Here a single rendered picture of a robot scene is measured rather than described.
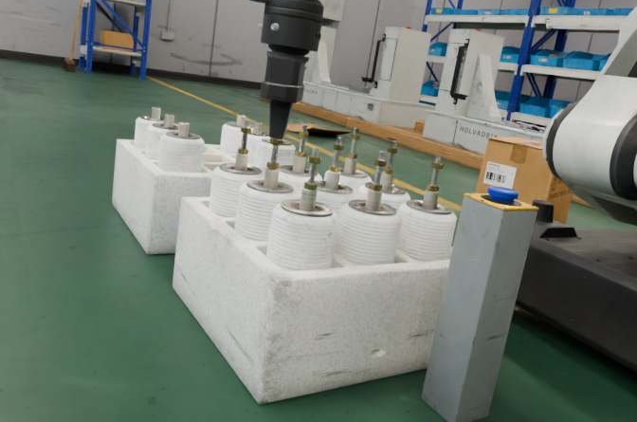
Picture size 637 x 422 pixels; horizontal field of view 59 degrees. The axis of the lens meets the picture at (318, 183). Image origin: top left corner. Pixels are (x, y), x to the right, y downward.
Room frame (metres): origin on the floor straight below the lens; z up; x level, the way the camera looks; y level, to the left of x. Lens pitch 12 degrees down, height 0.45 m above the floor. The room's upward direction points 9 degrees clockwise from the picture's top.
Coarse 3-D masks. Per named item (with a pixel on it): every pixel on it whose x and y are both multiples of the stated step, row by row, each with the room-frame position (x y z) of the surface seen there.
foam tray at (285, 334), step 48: (192, 240) 0.92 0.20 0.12; (240, 240) 0.80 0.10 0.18; (192, 288) 0.90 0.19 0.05; (240, 288) 0.75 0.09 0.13; (288, 288) 0.68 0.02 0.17; (336, 288) 0.72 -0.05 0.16; (384, 288) 0.76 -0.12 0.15; (432, 288) 0.82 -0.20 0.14; (240, 336) 0.73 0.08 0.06; (288, 336) 0.68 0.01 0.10; (336, 336) 0.72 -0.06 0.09; (384, 336) 0.77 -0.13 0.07; (432, 336) 0.83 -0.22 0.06; (288, 384) 0.69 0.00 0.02; (336, 384) 0.73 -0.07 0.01
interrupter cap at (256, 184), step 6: (252, 180) 0.88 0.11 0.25; (258, 180) 0.89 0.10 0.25; (252, 186) 0.84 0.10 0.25; (258, 186) 0.85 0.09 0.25; (282, 186) 0.88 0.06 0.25; (288, 186) 0.89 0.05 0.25; (264, 192) 0.83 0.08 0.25; (270, 192) 0.83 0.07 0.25; (276, 192) 0.84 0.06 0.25; (282, 192) 0.84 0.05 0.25; (288, 192) 0.85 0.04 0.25
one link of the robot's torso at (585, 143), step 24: (624, 24) 1.02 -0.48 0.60; (624, 48) 0.98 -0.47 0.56; (600, 72) 0.97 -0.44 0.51; (624, 72) 0.99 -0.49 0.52; (600, 96) 0.93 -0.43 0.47; (624, 96) 0.91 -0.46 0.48; (576, 120) 0.92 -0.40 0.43; (600, 120) 0.89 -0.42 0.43; (624, 120) 0.86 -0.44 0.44; (552, 144) 0.94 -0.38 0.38; (576, 144) 0.90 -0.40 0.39; (600, 144) 0.87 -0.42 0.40; (624, 144) 0.84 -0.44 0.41; (552, 168) 0.95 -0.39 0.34; (576, 168) 0.90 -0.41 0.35; (600, 168) 0.86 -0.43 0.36; (624, 168) 0.84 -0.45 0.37; (624, 192) 0.85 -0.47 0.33
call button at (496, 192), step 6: (492, 186) 0.74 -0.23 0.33; (498, 186) 0.75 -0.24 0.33; (492, 192) 0.72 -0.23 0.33; (498, 192) 0.72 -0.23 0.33; (504, 192) 0.72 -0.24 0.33; (510, 192) 0.72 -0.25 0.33; (516, 192) 0.73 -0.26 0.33; (492, 198) 0.73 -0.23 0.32; (498, 198) 0.72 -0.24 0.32; (504, 198) 0.72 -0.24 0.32; (510, 198) 0.71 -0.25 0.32; (516, 198) 0.72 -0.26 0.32
